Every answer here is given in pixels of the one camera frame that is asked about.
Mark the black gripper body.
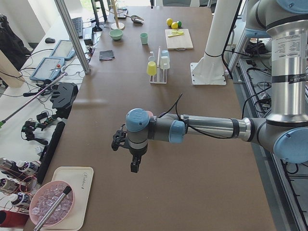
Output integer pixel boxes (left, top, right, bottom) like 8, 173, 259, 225
129, 147, 147, 164

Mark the mint green plastic cup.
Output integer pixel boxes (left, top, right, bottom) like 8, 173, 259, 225
140, 33, 148, 45

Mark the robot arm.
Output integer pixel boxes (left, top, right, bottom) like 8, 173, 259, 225
125, 0, 308, 173

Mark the white cup holder rack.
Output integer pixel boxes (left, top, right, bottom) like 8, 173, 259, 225
150, 46, 167, 84

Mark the yellow plastic cup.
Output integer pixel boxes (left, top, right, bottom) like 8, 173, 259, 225
146, 61, 157, 76

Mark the grey translucent plastic cup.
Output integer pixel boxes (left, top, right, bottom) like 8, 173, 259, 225
148, 51, 155, 62

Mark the white plastic cup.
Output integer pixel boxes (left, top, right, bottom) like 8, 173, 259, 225
160, 56, 170, 70

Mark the light blue plastic cup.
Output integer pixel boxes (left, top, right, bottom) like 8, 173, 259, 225
161, 50, 169, 58

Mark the cream plastic tray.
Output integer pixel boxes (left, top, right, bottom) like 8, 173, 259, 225
30, 167, 94, 231

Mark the black stirring stick in bowl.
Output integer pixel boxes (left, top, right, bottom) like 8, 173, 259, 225
33, 186, 72, 231

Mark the pink bowl with ice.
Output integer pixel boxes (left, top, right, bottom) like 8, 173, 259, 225
29, 180, 75, 227

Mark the dark grey folded cloth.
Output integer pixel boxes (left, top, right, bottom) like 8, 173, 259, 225
99, 50, 115, 61

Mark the wooden cutting board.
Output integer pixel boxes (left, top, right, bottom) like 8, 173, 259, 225
165, 29, 193, 50

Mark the mint green bowl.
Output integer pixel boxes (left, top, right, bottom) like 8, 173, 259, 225
109, 29, 123, 40

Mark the blue teach pendant tablet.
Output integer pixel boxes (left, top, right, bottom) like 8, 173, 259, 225
50, 40, 76, 61
30, 57, 65, 81

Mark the yellow plastic knife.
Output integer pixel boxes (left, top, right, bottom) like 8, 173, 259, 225
167, 33, 184, 38

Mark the wooden mug tree stand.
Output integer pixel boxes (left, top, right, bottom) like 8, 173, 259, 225
107, 0, 125, 30

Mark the whole yellow lemon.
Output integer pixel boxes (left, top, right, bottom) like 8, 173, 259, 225
166, 18, 173, 27
171, 22, 179, 29

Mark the metal scoop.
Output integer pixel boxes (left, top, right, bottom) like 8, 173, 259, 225
124, 14, 144, 25

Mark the black computer mouse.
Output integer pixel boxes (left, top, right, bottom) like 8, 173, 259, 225
45, 38, 55, 44

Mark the black keyboard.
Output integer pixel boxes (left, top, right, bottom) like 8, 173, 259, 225
71, 17, 83, 39

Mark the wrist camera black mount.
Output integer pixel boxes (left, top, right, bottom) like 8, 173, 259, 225
111, 124, 129, 151

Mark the white camera pillar base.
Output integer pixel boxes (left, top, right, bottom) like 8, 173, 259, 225
191, 0, 242, 85

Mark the aluminium frame post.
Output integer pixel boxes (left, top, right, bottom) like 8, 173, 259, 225
54, 0, 90, 74

